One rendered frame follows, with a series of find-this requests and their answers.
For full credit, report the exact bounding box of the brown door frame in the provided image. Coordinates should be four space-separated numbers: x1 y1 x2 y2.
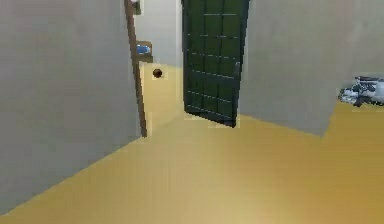
123 0 148 138

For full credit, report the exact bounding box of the dark green panelled room door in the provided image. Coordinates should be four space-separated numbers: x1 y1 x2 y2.
181 0 251 129

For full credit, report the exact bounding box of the black and white clutter pile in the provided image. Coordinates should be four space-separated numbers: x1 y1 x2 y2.
338 75 384 108

